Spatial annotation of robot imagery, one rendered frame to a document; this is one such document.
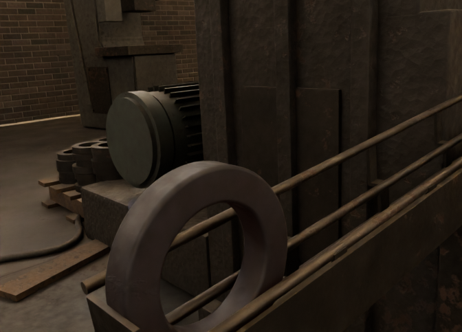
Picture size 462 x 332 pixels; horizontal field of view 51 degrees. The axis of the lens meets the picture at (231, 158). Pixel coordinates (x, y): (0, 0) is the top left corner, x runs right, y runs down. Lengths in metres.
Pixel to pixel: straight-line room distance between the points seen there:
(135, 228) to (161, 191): 0.04
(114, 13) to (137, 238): 4.64
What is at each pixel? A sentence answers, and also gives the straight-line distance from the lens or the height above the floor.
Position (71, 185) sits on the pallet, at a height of 0.14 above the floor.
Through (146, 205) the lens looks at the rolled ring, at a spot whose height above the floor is 0.71.
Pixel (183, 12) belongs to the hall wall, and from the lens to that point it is 8.03.
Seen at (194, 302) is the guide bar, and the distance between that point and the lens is 0.49.
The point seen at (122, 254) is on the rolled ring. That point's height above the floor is 0.68.
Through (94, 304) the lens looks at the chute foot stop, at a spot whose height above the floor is 0.63.
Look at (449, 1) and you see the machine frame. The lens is 1.06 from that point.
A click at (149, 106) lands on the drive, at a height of 0.63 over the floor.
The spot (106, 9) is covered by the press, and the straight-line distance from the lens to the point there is 4.91.
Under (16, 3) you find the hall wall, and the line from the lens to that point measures 6.81.
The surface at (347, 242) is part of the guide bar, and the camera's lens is 0.54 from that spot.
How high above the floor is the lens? 0.83
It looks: 13 degrees down
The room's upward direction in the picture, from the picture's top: 3 degrees counter-clockwise
